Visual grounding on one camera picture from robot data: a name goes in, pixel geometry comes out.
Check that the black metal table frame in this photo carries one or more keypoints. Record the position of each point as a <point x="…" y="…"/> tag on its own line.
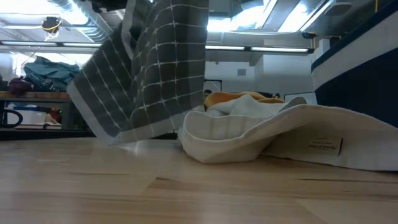
<point x="37" y="134"/>

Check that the wooden workbench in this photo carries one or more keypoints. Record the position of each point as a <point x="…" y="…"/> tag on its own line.
<point x="31" y="95"/>

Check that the maroon bag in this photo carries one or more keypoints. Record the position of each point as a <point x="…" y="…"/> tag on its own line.
<point x="19" y="86"/>

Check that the grey checked towel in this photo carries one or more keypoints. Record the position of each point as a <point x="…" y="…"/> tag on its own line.
<point x="168" y="62"/>

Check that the person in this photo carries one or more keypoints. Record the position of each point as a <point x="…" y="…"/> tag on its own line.
<point x="207" y="92"/>

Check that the teal jacket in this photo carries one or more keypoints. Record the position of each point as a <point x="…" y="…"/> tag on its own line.
<point x="49" y="73"/>

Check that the black round ceiling device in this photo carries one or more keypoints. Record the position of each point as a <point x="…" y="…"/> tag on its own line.
<point x="51" y="24"/>

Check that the long light bar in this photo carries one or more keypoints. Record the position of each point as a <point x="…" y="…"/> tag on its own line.
<point x="273" y="49"/>

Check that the blue fabric bin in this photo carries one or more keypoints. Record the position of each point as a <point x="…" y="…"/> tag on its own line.
<point x="357" y="93"/>

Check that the orange towel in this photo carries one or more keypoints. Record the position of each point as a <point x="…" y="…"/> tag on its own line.
<point x="224" y="96"/>

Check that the white striped towel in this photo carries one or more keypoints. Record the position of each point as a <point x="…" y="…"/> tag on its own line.
<point x="248" y="137"/>

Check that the red tool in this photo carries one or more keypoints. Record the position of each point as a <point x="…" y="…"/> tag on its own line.
<point x="56" y="115"/>

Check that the black metal stand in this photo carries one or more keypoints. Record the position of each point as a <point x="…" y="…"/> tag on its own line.
<point x="214" y="80"/>

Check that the grey wall panel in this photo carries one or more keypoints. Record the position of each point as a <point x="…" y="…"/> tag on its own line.
<point x="242" y="72"/>

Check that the black ceiling camera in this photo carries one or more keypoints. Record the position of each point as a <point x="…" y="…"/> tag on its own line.
<point x="308" y="35"/>

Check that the white framed board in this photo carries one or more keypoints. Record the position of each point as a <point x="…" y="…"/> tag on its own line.
<point x="300" y="98"/>

